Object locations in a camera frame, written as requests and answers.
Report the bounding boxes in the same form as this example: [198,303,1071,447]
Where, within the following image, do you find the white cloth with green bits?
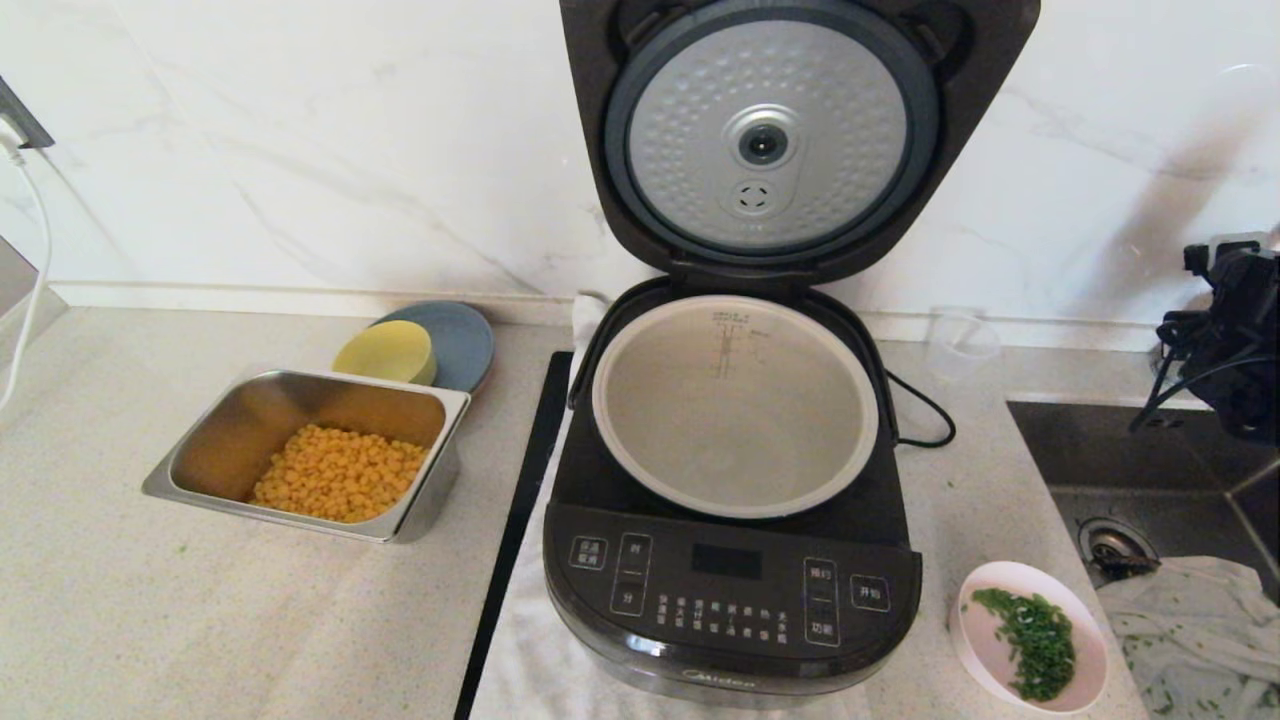
[1095,555,1280,720]

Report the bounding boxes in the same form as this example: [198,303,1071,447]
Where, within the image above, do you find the pink bowl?
[957,560,1111,715]

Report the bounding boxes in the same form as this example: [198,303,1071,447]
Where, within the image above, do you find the white power cable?
[0,120,56,416]

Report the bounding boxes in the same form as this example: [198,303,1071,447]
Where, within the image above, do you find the stainless steel tray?
[140,368,471,546]

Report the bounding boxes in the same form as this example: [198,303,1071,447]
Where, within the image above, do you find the yellow bowl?
[332,320,438,388]

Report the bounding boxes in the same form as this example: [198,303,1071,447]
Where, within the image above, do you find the metal sink drain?
[1078,517,1161,581]

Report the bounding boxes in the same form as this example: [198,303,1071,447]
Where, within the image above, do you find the black power cord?
[885,370,956,448]

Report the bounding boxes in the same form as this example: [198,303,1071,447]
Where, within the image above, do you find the clear plastic measuring cup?
[925,308,1003,379]

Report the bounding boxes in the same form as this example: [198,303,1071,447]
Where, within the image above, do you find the dark wall socket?
[0,75,59,153]

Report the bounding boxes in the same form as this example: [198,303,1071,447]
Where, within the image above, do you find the blue grey plate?
[372,300,497,396]

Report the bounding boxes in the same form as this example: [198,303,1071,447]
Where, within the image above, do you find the black rice cooker lid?
[558,0,1041,291]

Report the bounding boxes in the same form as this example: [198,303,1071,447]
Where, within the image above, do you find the chopped green scallions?
[970,587,1078,703]

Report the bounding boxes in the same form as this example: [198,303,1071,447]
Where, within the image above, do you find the grey inner cooking pot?
[592,294,881,521]

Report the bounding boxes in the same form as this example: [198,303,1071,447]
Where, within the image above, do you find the white towel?
[470,295,871,720]

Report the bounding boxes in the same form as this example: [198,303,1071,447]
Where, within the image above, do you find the grey metal panel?
[0,235,69,376]

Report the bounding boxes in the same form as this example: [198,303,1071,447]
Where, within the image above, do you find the yellow corn kernels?
[250,423,431,524]

